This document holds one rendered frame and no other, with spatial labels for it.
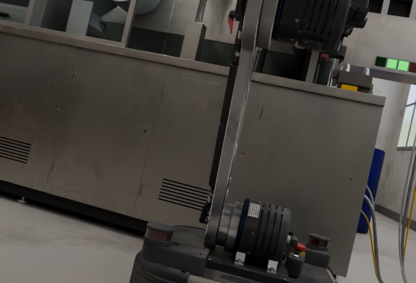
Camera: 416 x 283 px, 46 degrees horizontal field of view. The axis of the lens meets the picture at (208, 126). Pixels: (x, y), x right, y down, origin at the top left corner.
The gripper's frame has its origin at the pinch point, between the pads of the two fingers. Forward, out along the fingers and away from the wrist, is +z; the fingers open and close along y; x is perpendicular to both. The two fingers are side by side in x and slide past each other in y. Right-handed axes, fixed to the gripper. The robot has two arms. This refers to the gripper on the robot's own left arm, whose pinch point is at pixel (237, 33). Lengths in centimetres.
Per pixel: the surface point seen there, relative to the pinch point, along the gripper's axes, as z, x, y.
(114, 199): 84, 31, 42
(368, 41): 9, -64, -67
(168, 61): 20.4, -0.6, 30.6
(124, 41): 20, -13, 58
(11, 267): 58, 109, 48
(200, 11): 7, -52, 28
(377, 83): 223, -621, -192
